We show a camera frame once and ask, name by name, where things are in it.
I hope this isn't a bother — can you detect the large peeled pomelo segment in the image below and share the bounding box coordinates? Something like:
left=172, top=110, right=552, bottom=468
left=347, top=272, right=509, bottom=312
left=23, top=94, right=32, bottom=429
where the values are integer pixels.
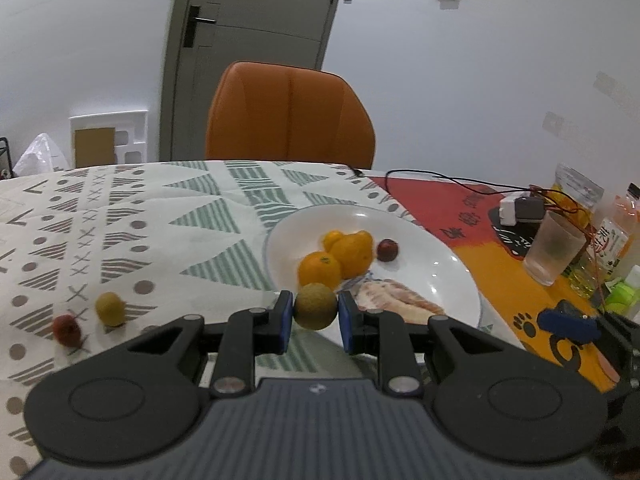
left=349, top=278, right=446, bottom=325

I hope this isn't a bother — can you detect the green-brown round fruit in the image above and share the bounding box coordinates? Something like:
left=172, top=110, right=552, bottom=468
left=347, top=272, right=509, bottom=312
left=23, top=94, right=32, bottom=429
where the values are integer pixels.
left=293, top=283, right=337, bottom=330
left=94, top=292, right=126, bottom=327

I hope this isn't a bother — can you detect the large orange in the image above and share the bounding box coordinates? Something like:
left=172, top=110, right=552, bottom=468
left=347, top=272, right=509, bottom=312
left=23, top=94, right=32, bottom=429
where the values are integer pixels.
left=330, top=232, right=374, bottom=280

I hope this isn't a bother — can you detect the small orange kumquat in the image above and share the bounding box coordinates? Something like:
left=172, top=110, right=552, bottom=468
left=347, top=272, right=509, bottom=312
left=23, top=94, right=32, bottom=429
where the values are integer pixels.
left=321, top=230, right=345, bottom=252

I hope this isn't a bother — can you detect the small yellow kumquat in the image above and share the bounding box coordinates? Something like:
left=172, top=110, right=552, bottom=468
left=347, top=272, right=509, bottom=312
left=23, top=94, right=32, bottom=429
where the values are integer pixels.
left=356, top=230, right=373, bottom=246

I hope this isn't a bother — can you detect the frosted glass cup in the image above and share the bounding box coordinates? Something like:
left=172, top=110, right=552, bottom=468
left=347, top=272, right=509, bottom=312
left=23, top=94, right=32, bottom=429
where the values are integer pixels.
left=523, top=211, right=586, bottom=286

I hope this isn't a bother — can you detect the white ceramic plate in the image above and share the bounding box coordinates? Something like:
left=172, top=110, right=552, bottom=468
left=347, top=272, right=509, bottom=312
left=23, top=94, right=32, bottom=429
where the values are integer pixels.
left=264, top=205, right=482, bottom=327

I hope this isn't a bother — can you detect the plastic drink bottle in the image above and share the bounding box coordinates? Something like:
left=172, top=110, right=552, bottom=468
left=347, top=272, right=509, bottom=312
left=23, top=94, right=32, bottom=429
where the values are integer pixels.
left=593, top=183, right=639, bottom=278

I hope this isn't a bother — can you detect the white power adapter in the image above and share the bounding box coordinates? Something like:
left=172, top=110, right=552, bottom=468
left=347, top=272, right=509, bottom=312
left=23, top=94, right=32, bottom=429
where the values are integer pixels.
left=498, top=192, right=546, bottom=226

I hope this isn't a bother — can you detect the clear snack pouch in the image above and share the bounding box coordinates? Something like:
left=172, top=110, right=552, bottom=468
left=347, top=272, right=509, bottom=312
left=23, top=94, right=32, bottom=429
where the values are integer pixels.
left=552, top=164, right=604, bottom=229

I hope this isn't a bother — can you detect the red orange table mat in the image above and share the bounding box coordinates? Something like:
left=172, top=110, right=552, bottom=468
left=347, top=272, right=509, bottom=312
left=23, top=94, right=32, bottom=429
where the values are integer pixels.
left=373, top=177, right=616, bottom=391

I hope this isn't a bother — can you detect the patterned white tablecloth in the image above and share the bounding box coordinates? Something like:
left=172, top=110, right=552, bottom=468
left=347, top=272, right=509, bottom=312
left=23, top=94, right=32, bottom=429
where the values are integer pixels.
left=1, top=162, right=408, bottom=479

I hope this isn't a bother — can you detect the orange leather chair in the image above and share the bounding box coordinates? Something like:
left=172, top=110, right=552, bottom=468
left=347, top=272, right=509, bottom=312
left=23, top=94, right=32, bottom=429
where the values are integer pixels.
left=204, top=61, right=375, bottom=169

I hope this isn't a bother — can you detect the white foam packaging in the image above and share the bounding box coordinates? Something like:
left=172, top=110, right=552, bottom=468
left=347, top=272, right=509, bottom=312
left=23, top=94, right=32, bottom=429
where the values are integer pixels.
left=70, top=110, right=148, bottom=168

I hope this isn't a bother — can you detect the brown cardboard piece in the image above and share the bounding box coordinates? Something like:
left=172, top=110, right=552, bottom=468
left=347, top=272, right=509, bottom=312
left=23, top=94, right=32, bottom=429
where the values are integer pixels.
left=73, top=128, right=116, bottom=168

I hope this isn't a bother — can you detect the translucent plastic bag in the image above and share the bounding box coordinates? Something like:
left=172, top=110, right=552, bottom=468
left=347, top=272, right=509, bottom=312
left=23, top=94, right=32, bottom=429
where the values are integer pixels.
left=13, top=132, right=70, bottom=177

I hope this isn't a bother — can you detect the black metal rack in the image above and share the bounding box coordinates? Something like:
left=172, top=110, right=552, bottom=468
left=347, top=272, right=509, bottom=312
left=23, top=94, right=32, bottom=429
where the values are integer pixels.
left=0, top=138, right=13, bottom=180

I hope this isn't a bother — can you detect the grey door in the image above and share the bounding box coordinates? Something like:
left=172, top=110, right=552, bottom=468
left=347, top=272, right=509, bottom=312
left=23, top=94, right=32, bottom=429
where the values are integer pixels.
left=158, top=0, right=337, bottom=160

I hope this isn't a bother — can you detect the black cable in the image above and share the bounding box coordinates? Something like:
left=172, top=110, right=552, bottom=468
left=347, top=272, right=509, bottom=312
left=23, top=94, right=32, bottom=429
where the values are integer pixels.
left=344, top=161, right=597, bottom=221

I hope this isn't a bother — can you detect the black door lock handle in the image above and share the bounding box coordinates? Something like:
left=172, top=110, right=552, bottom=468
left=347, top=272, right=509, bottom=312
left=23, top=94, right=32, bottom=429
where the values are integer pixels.
left=182, top=6, right=217, bottom=49

